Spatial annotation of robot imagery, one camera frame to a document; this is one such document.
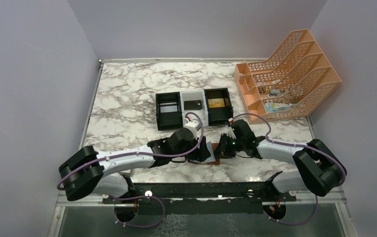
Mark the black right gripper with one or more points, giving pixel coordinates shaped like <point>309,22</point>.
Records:
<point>222,150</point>

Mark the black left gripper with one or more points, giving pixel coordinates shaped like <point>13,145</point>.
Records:
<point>201,153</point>

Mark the brown leather card holder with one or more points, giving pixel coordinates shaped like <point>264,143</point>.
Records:
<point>212,160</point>

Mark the black and white card tray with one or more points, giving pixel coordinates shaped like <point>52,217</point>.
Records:
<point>208,116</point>

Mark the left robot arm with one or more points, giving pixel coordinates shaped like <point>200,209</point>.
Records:
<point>90,172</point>

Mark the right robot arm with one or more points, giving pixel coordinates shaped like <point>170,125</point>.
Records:
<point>317,169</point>

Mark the white card in tray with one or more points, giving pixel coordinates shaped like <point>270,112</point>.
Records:
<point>168,108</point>

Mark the black VIP card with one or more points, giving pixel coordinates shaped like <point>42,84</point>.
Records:
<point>193,105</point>

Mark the gold card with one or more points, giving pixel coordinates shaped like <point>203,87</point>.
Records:
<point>216,103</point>

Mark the peach plastic desk organizer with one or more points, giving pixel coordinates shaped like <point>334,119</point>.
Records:
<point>291,83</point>

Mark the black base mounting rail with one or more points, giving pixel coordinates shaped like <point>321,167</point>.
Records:
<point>193,198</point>

